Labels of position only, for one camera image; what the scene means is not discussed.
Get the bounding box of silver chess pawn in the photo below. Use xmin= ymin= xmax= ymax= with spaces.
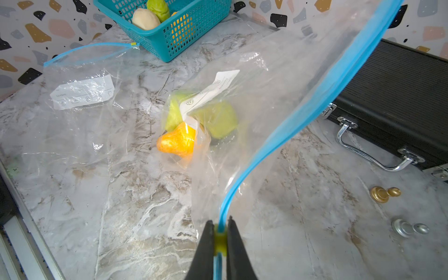
xmin=392 ymin=218 xmax=429 ymax=238

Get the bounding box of black ribbed carrying case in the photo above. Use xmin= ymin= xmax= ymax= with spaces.
xmin=322 ymin=40 xmax=448 ymax=182

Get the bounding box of white packet in right bag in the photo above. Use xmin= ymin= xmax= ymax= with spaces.
xmin=179 ymin=70 xmax=240 ymax=122

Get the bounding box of green pear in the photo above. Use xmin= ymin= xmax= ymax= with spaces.
xmin=192 ymin=101 xmax=239 ymax=140
xmin=147 ymin=0 xmax=171 ymax=23

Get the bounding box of beige fruit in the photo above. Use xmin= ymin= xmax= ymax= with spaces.
xmin=132 ymin=8 xmax=161 ymax=30

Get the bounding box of teal plastic basket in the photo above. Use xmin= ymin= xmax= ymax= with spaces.
xmin=93 ymin=0 xmax=232 ymax=63

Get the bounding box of green fruit in right bag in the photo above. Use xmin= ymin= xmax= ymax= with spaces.
xmin=164 ymin=90 xmax=196 ymax=132

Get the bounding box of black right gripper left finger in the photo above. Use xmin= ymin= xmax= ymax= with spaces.
xmin=185 ymin=220 xmax=215 ymax=280

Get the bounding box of gold chess pawn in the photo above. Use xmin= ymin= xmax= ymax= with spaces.
xmin=369 ymin=186 xmax=401 ymax=204

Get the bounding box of clear zip-top bag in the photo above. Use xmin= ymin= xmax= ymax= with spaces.
xmin=0 ymin=41 xmax=197 ymax=253
xmin=164 ymin=1 xmax=402 ymax=280

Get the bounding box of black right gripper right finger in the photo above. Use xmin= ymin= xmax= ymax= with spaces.
xmin=226 ymin=216 xmax=258 ymax=280

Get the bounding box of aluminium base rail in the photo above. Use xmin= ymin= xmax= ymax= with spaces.
xmin=1 ymin=164 xmax=65 ymax=280

